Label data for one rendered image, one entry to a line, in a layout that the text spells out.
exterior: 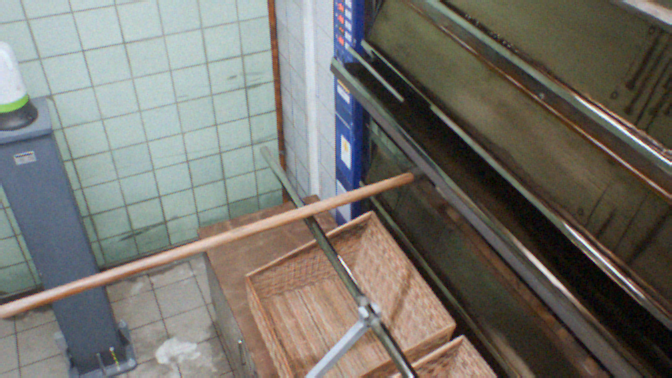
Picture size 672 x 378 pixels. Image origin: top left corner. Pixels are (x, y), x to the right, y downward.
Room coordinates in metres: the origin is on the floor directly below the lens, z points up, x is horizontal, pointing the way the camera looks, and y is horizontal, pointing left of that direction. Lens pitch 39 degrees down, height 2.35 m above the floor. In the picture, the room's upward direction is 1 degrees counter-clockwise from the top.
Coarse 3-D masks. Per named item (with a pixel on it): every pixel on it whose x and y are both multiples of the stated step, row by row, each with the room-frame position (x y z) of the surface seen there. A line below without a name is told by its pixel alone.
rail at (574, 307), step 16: (336, 64) 1.72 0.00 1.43; (352, 80) 1.62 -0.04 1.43; (368, 96) 1.53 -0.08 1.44; (384, 112) 1.45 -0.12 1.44; (400, 128) 1.38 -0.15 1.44; (416, 144) 1.31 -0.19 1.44; (432, 160) 1.24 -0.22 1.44; (448, 176) 1.18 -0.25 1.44; (464, 192) 1.12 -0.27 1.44; (480, 208) 1.07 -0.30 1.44; (496, 224) 1.02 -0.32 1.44; (512, 240) 0.97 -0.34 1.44; (528, 256) 0.93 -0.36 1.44; (544, 272) 0.88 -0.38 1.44; (560, 288) 0.84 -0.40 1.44; (576, 304) 0.81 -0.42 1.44; (592, 320) 0.77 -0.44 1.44; (592, 336) 0.75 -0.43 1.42; (608, 336) 0.73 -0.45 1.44; (608, 352) 0.71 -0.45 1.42; (624, 352) 0.70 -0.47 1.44; (624, 368) 0.68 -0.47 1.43; (640, 368) 0.67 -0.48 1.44
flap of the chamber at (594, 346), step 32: (352, 64) 1.76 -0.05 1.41; (384, 96) 1.58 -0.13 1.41; (384, 128) 1.44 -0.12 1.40; (416, 128) 1.42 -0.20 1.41; (448, 128) 1.45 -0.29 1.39; (416, 160) 1.29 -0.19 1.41; (448, 160) 1.28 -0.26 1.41; (480, 160) 1.30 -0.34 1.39; (448, 192) 1.16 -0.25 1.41; (480, 192) 1.16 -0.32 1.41; (512, 192) 1.18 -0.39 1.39; (480, 224) 1.05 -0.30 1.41; (512, 224) 1.05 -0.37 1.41; (544, 224) 1.07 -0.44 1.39; (512, 256) 0.95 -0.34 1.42; (544, 256) 0.96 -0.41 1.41; (576, 256) 0.97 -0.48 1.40; (544, 288) 0.86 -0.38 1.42; (576, 288) 0.87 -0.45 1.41; (608, 288) 0.88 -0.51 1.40; (576, 320) 0.79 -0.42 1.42; (608, 320) 0.79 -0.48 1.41; (640, 320) 0.80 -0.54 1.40; (640, 352) 0.72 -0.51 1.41
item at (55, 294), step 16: (400, 176) 1.48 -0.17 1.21; (352, 192) 1.41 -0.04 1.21; (368, 192) 1.42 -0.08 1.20; (304, 208) 1.35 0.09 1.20; (320, 208) 1.36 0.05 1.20; (256, 224) 1.30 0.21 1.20; (272, 224) 1.30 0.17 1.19; (208, 240) 1.24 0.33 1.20; (224, 240) 1.25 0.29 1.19; (160, 256) 1.19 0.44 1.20; (176, 256) 1.19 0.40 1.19; (112, 272) 1.14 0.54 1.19; (128, 272) 1.14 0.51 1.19; (64, 288) 1.09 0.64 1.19; (80, 288) 1.10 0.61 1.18; (16, 304) 1.05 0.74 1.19; (32, 304) 1.05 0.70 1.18
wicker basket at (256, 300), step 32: (352, 224) 1.72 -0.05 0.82; (288, 256) 1.62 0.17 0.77; (320, 256) 1.67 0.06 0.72; (352, 256) 1.72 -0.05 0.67; (384, 256) 1.60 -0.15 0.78; (256, 288) 1.51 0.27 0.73; (288, 288) 1.62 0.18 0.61; (320, 288) 1.64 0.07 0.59; (384, 288) 1.54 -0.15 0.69; (416, 288) 1.43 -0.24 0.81; (256, 320) 1.49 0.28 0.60; (288, 320) 1.49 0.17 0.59; (320, 320) 1.49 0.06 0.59; (352, 320) 1.49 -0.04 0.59; (384, 320) 1.48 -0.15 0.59; (416, 320) 1.37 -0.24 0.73; (448, 320) 1.27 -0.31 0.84; (288, 352) 1.36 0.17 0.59; (320, 352) 1.36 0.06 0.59; (352, 352) 1.36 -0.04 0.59; (384, 352) 1.36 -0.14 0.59; (416, 352) 1.21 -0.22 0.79
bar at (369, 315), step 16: (272, 160) 1.61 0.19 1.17; (288, 192) 1.47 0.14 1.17; (320, 240) 1.26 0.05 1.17; (336, 256) 1.20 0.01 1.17; (336, 272) 1.16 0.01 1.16; (352, 288) 1.10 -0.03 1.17; (368, 304) 1.04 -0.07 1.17; (368, 320) 1.00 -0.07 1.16; (352, 336) 1.00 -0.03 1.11; (384, 336) 0.95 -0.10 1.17; (336, 352) 0.99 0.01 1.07; (400, 352) 0.91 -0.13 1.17; (320, 368) 0.97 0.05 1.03; (400, 368) 0.87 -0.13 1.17
